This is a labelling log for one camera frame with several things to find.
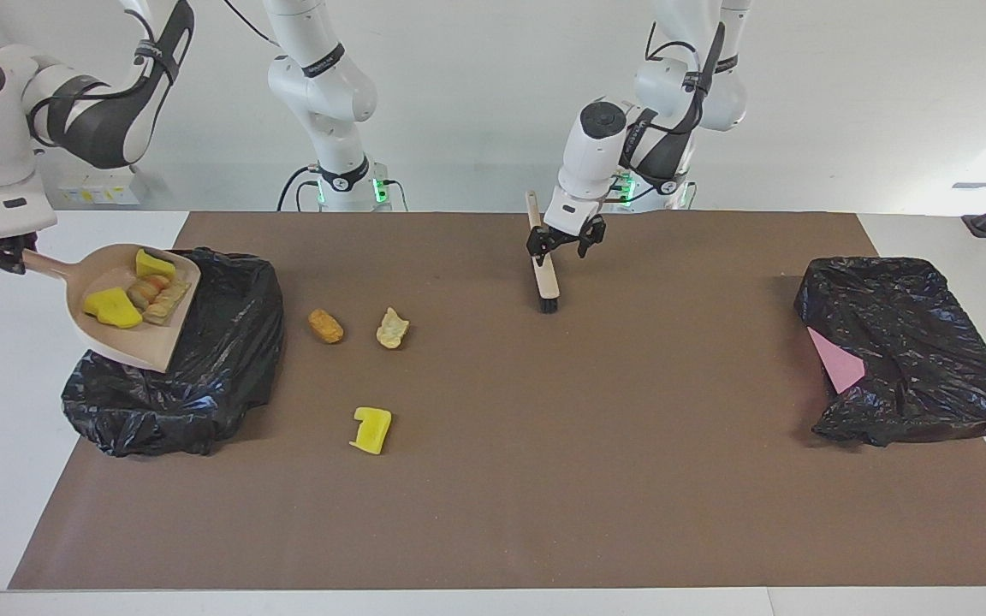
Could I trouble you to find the large yellow sponge chunk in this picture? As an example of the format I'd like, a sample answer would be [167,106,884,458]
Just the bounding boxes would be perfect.
[82,287,145,330]

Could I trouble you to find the beige hand brush black bristles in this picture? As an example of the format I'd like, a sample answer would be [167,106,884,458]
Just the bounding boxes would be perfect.
[526,190,561,314]

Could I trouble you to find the black bag lined bin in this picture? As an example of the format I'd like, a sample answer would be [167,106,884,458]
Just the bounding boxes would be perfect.
[61,248,286,458]

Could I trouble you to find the brown table mat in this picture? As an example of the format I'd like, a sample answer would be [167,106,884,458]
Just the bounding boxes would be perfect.
[8,211,986,591]

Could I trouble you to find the orange brown fried nugget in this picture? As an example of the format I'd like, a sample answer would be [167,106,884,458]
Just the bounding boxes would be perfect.
[307,309,345,345]

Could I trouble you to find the pink bin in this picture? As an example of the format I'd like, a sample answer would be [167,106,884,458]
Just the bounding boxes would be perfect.
[807,327,867,394]

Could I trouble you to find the yellow sponge chunk green edge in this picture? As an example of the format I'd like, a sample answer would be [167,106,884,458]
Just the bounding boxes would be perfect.
[134,248,177,279]

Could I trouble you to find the large pale foam scrap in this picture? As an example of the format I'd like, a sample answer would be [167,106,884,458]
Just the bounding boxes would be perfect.
[144,281,192,327]

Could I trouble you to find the small pale foam scrap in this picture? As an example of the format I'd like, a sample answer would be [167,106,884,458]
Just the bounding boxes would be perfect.
[127,274,173,311]

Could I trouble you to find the black bag on pink bin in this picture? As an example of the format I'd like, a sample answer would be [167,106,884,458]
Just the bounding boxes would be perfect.
[793,256,986,447]

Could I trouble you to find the pale pink plastic dustpan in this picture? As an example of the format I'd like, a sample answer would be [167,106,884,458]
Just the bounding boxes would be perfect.
[0,242,203,374]

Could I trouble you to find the yellow notched sponge piece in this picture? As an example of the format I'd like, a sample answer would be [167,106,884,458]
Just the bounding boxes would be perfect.
[348,406,393,455]

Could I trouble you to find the white wall socket box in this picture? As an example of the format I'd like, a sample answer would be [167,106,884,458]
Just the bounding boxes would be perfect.
[56,167,145,206]

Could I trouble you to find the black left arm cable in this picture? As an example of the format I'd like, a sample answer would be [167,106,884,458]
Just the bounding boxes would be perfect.
[600,21,729,206]

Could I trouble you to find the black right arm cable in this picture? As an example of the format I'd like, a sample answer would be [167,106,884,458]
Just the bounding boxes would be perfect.
[27,0,280,146]

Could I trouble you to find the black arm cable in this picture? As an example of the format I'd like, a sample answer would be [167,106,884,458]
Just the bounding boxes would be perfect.
[27,0,280,146]
[600,21,729,206]

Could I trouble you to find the black right base cable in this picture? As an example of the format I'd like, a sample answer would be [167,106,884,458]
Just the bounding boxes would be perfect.
[277,165,316,212]

